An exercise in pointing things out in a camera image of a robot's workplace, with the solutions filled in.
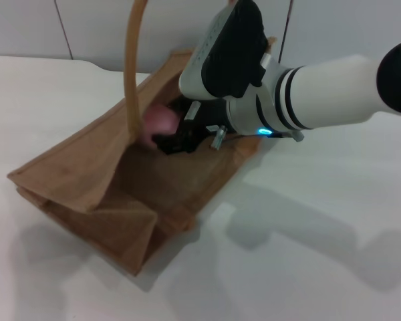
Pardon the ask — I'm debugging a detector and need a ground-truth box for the silver cable plug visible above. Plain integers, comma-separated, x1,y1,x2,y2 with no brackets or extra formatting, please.
210,124,229,150

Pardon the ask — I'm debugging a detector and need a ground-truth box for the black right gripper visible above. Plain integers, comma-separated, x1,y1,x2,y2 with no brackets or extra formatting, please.
152,96,231,156

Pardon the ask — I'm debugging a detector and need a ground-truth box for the pink peach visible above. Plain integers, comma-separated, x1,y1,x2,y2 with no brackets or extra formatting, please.
141,102,182,147

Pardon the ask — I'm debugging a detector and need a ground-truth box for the brown woven handbag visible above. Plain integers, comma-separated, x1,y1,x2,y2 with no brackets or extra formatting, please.
6,0,277,278

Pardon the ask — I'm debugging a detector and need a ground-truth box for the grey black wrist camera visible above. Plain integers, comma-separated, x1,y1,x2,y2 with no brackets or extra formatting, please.
178,0,272,102

